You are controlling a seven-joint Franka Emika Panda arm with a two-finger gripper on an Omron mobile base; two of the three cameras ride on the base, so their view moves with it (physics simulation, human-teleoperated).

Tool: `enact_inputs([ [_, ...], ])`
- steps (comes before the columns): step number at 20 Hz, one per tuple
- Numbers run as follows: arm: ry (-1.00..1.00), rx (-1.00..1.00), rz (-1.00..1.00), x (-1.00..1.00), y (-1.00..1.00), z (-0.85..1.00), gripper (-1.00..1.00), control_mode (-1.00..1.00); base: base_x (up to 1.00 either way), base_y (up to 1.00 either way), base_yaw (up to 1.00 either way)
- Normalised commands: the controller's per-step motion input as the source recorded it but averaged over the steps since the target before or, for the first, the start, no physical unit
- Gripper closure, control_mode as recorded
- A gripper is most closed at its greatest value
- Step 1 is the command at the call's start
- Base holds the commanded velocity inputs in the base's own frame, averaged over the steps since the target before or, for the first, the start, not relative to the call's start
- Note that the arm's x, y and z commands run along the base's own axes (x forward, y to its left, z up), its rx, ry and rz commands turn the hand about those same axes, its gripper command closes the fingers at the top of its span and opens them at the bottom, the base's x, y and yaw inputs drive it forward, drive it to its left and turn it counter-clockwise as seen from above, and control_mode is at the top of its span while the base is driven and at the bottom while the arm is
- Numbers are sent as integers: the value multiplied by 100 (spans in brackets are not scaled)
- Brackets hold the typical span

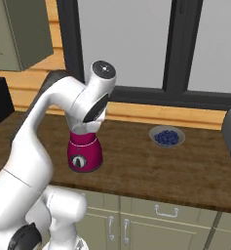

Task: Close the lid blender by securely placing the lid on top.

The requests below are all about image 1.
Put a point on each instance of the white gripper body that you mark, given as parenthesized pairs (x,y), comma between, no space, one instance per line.
(89,126)

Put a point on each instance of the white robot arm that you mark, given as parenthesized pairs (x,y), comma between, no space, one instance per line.
(32,156)

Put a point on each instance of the magenta blender base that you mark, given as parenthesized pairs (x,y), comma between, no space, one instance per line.
(85,153)

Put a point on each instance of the olive drawer front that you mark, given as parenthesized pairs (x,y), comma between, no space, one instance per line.
(102,200)
(191,211)

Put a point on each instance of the blueberries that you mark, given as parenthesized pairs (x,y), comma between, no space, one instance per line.
(166,137)

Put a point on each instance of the grey bowl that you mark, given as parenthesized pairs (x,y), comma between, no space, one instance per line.
(182,136)

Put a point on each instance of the olive cupboard door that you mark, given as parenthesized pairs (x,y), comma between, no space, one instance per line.
(227,232)
(169,237)
(97,231)

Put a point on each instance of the black window frame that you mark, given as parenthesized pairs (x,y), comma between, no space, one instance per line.
(178,49)

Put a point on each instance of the olive wall cupboard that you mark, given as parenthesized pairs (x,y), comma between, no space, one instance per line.
(16,32)

